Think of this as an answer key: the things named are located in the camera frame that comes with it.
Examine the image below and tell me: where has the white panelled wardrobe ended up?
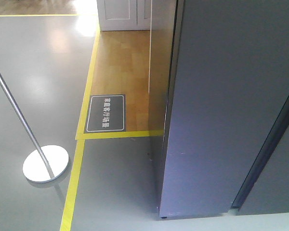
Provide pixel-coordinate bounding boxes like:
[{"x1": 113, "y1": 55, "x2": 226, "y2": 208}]
[{"x1": 96, "y1": 0, "x2": 176, "y2": 32}]

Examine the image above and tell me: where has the fridge door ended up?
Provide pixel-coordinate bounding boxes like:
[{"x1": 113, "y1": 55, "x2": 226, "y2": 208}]
[{"x1": 159, "y1": 0, "x2": 289, "y2": 217}]

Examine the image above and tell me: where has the dark grey fridge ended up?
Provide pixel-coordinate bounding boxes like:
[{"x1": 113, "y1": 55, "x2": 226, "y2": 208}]
[{"x1": 231, "y1": 95, "x2": 289, "y2": 211}]

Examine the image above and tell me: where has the black floor sign sticker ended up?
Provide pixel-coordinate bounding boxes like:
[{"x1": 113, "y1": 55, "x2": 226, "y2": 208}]
[{"x1": 84, "y1": 94, "x2": 126, "y2": 133}]

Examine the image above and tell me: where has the silver sign stand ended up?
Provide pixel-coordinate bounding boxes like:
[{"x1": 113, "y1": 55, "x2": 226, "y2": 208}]
[{"x1": 0, "y1": 73, "x2": 69, "y2": 183}]

